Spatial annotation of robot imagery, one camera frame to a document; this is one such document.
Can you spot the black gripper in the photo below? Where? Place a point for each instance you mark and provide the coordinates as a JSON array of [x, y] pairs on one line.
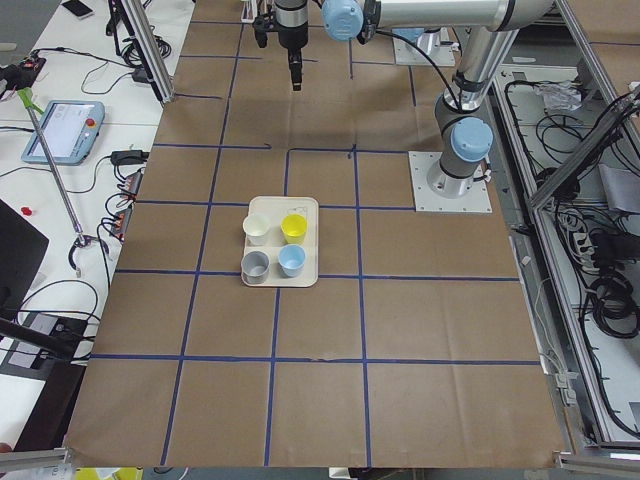
[[292, 36]]

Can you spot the yellow plastic cup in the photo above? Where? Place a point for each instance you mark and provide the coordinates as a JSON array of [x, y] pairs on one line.
[[294, 228]]

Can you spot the white plastic cup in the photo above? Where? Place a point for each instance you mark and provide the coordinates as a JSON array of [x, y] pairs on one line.
[[256, 227]]

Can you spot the grey plastic cup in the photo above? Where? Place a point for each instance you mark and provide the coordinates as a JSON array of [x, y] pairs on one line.
[[255, 267]]

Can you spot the cream plastic tray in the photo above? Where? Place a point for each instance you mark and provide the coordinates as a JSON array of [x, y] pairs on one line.
[[276, 208]]

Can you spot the blue teach pendant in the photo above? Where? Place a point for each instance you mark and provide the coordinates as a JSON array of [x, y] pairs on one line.
[[70, 129]]

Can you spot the white wire cup rack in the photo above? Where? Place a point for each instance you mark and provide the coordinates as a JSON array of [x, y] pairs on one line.
[[253, 8]]

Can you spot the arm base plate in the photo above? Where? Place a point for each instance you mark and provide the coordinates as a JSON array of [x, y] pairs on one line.
[[436, 192], [425, 52]]

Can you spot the aluminium frame post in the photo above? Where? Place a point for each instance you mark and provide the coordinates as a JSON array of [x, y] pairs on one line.
[[138, 26]]

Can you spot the green handled reach tool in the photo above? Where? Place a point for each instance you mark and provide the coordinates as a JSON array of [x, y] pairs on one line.
[[35, 112]]

